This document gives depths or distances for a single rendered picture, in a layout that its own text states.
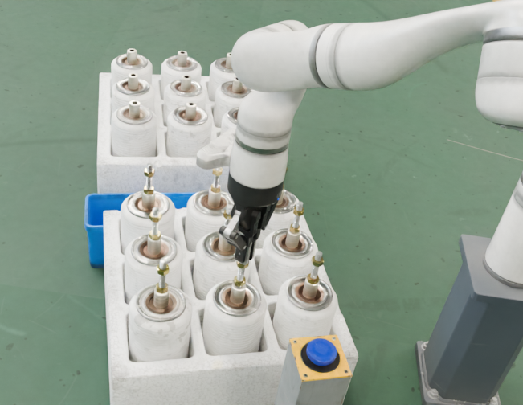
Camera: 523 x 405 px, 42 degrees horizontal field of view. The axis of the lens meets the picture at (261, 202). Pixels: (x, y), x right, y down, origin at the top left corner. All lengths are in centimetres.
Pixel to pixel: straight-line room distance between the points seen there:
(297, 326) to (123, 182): 56
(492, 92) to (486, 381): 79
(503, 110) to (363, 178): 124
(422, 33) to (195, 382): 65
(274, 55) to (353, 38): 10
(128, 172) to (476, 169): 101
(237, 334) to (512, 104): 61
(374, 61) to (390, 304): 87
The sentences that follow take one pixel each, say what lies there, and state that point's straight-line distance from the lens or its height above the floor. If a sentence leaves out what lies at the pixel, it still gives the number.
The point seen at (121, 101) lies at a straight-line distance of 154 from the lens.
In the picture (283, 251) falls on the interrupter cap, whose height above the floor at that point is 25.
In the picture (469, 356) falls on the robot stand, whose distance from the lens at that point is 125.
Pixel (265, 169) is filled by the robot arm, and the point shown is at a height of 53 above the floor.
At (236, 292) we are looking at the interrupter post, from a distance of 104.
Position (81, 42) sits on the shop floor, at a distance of 232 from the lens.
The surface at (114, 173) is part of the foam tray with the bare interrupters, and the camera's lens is 146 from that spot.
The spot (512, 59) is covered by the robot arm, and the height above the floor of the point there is 80.
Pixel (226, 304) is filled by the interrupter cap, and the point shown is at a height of 25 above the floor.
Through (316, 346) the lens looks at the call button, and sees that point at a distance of 92.
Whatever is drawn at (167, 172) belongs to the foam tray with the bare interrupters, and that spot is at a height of 16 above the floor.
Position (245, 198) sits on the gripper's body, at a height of 48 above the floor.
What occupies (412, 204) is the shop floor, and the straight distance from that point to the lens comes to 178.
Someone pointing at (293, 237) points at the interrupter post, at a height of 28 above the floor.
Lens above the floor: 102
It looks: 38 degrees down
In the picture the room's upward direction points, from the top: 9 degrees clockwise
